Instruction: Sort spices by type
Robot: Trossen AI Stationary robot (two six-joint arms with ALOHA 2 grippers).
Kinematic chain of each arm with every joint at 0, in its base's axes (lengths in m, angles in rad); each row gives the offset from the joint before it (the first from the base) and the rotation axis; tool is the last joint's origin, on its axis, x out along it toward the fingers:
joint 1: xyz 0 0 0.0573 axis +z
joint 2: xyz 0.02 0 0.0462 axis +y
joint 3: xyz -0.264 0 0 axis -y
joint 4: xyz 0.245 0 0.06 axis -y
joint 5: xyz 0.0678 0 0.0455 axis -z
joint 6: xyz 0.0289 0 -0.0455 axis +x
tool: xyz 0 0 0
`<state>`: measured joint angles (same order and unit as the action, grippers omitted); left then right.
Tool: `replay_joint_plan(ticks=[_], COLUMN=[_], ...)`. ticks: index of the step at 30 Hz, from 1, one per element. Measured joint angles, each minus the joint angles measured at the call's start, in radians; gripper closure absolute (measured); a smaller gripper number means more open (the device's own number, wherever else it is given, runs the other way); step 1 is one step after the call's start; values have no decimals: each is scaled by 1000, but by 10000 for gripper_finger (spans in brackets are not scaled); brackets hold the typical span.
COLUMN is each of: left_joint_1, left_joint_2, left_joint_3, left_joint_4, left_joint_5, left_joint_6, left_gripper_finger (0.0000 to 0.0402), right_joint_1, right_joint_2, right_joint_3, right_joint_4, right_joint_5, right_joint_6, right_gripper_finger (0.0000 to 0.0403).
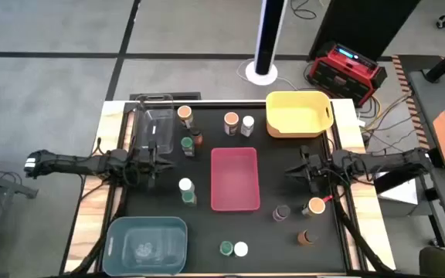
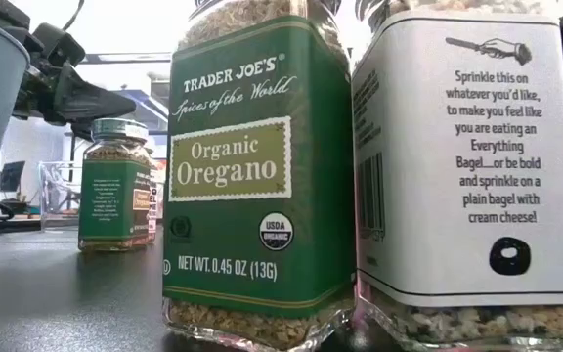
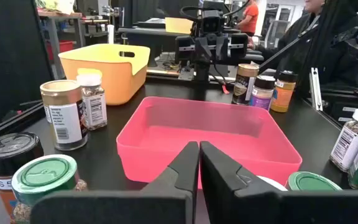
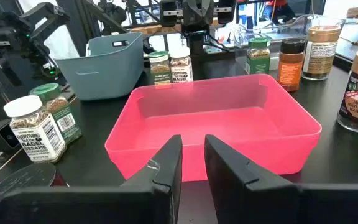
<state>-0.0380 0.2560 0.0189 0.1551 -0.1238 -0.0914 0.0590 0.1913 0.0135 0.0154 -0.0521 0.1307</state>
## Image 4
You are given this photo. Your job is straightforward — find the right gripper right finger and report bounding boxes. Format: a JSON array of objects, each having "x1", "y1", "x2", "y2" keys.
[{"x1": 203, "y1": 134, "x2": 358, "y2": 224}]

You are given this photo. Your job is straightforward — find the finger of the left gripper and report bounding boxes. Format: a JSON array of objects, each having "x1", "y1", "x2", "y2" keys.
[
  {"x1": 159, "y1": 0, "x2": 177, "y2": 27},
  {"x1": 218, "y1": 0, "x2": 236, "y2": 25}
]

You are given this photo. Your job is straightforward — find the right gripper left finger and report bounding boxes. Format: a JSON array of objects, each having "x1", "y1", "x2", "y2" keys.
[{"x1": 0, "y1": 134, "x2": 183, "y2": 224}]

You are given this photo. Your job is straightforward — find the green lid herb jar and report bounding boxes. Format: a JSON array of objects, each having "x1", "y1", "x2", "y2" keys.
[
  {"x1": 246, "y1": 37, "x2": 272, "y2": 75},
  {"x1": 29, "y1": 82, "x2": 83, "y2": 146},
  {"x1": 148, "y1": 50, "x2": 173, "y2": 86}
]

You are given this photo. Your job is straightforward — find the bagel seasoning jar white lid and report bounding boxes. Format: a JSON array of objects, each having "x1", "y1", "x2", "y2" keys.
[
  {"x1": 169, "y1": 46, "x2": 195, "y2": 83},
  {"x1": 3, "y1": 95, "x2": 68, "y2": 164}
]

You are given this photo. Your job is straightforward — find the orange spice jar black lid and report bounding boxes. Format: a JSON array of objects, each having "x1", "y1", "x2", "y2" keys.
[{"x1": 277, "y1": 37, "x2": 307, "y2": 93}]

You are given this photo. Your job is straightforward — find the red spice jar black lid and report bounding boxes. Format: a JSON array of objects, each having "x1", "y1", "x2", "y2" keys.
[{"x1": 0, "y1": 162, "x2": 70, "y2": 214}]

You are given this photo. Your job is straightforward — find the clear plastic bin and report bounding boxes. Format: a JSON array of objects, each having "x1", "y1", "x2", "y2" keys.
[{"x1": 233, "y1": 14, "x2": 347, "y2": 50}]

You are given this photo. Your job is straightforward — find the pink plastic bin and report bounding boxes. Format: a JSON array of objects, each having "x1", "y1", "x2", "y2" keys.
[{"x1": 104, "y1": 73, "x2": 323, "y2": 183}]

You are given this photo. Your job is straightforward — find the blue-grey plastic bin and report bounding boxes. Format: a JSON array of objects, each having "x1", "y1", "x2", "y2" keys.
[{"x1": 54, "y1": 31, "x2": 145, "y2": 101}]

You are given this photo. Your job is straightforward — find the black rig frame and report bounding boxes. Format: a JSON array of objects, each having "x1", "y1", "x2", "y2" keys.
[{"x1": 56, "y1": 0, "x2": 130, "y2": 57}]

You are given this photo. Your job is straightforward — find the black table-level camera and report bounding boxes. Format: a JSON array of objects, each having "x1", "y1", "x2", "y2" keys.
[{"x1": 0, "y1": 119, "x2": 23, "y2": 154}]

